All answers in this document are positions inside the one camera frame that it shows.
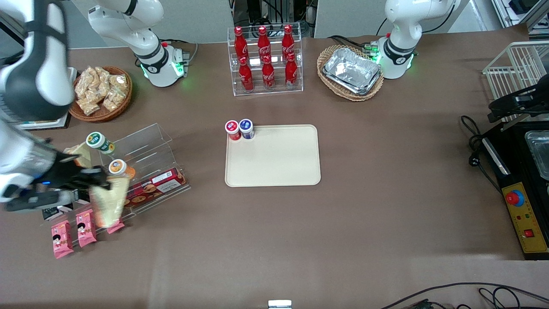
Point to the clear bagged fried snack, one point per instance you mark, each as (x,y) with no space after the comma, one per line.
(112,101)
(85,81)
(88,105)
(119,81)
(101,77)

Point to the green lid drink bottle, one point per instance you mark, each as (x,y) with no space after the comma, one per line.
(96,140)

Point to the aluminium foil container stack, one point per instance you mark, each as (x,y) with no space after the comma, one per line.
(351,68)

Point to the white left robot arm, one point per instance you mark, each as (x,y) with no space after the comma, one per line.
(403,21)

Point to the oval wicker basket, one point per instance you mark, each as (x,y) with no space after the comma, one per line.
(352,98)

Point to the black sealing machine yellow panel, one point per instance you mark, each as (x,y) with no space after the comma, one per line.
(527,223)

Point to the red plaid cookie box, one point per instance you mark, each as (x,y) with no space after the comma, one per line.
(158,184)

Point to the black background equipment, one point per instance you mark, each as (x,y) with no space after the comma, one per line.
(257,8)

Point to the orange lid drink bottle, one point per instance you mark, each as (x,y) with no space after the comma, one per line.
(116,166)

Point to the round wicker basket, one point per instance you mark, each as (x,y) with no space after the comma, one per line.
(103,116)

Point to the red lid small can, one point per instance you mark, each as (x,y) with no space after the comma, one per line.
(232,127)

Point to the grey metal lever bar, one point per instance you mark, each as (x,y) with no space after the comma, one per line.
(512,125)

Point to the background metal shelving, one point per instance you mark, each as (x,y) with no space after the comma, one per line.
(536,17)

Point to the steel food tray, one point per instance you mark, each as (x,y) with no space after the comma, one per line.
(540,150)

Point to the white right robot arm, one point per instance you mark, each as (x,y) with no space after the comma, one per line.
(38,77)

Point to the cream plastic serving tray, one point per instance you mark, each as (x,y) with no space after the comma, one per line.
(279,159)

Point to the white rectangular snack tray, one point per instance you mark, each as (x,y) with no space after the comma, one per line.
(43,124)

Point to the clear acrylic stepped shelf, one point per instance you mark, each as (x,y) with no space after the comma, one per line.
(146,141)

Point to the small black drink carton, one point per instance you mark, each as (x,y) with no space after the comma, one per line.
(50,214)

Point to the red cola bottle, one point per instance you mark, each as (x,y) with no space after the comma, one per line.
(240,45)
(263,43)
(268,75)
(288,40)
(291,73)
(246,77)

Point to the clear acrylic bottle rack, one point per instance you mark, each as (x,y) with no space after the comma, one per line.
(277,88)

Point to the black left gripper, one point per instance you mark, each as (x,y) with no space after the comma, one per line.
(511,103)

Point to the grey connector box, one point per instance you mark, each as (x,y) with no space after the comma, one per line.
(182,56)

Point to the pink snack packet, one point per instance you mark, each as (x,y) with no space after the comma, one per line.
(116,227)
(85,229)
(62,240)

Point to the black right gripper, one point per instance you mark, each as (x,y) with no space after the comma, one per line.
(64,174)

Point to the plastic triangle sandwich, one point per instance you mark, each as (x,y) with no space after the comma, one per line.
(109,206)
(83,156)

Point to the blue lid small can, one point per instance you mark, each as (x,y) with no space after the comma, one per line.
(246,125)

